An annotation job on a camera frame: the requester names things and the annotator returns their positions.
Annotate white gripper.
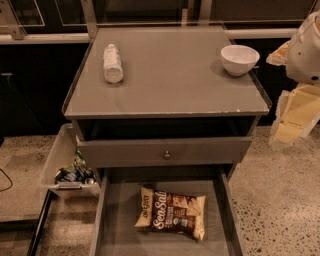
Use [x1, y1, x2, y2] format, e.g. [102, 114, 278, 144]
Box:
[266, 42, 320, 144]

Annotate brown chip bag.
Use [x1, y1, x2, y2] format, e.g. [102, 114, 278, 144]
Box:
[135, 187, 206, 240]

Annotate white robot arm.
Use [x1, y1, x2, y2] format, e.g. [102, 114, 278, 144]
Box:
[266, 11, 320, 143]

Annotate grey drawer cabinet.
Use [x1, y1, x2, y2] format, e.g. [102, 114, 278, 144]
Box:
[61, 25, 273, 174]

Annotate grey top drawer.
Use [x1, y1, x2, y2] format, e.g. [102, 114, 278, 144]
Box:
[76, 116, 256, 168]

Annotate grey drawer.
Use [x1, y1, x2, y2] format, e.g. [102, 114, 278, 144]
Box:
[88, 167, 245, 256]
[76, 116, 256, 168]

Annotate grey middle drawer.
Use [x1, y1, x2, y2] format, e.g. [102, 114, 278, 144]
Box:
[88, 167, 245, 256]

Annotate white ceramic bowl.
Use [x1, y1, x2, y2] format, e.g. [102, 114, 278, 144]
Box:
[221, 45, 260, 76]

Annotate clear plastic water bottle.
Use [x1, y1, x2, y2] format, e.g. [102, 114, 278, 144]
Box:
[103, 44, 123, 83]

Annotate snack packets in bin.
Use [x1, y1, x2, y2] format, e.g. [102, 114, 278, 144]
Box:
[55, 149, 96, 184]

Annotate clear plastic storage bin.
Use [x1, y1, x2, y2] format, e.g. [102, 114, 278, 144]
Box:
[40, 124, 100, 199]

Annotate metal window railing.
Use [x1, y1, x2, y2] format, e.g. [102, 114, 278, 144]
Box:
[0, 0, 320, 46]

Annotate black metal floor frame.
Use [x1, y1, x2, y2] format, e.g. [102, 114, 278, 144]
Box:
[0, 190, 57, 256]

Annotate black floor cable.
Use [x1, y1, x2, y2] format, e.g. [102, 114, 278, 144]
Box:
[0, 168, 14, 193]

